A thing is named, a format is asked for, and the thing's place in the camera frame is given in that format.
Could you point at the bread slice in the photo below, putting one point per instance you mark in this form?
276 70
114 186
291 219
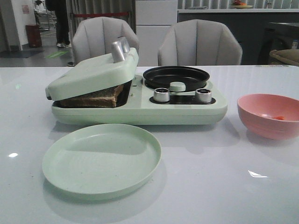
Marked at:
106 98

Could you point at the green breakfast maker lid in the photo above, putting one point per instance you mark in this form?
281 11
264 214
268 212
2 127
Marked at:
93 74

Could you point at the green breakfast maker base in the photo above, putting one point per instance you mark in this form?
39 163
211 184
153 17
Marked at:
139 110

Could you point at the orange shrimp piece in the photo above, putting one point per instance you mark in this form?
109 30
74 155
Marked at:
279 117

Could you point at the left silver control knob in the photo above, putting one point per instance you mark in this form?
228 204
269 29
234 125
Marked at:
161 95

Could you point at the silver control knob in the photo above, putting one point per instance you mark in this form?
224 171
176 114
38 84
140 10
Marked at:
161 95
203 95

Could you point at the black round frying pan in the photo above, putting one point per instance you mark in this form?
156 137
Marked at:
161 77

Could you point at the right silver control knob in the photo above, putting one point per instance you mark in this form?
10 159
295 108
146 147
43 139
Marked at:
203 95

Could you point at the light green round plate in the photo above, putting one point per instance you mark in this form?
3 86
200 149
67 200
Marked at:
102 161

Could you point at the right grey upholstered chair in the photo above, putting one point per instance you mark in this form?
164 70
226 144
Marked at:
199 42

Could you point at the grey upholstered chair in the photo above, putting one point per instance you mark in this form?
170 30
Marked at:
94 36
199 42

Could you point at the left grey upholstered chair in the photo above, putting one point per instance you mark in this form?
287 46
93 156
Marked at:
94 36

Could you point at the white refrigerator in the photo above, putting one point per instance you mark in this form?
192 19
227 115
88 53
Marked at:
153 19

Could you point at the red barrier belt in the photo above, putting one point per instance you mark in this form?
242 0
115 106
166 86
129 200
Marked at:
120 14

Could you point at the pink bowl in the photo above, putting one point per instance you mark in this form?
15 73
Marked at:
256 112

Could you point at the dark kitchen counter cabinet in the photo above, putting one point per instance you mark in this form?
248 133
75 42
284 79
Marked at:
253 28

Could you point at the red trash bin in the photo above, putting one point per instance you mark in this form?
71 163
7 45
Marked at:
33 35

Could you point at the fruit plate on counter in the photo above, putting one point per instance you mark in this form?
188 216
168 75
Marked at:
238 4

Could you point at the standing person in background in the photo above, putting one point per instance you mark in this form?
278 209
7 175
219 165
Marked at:
62 26

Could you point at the dark washing machine at right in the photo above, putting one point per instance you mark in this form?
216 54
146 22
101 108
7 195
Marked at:
278 36

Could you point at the beige cushion at right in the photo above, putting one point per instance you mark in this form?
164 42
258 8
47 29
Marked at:
286 56

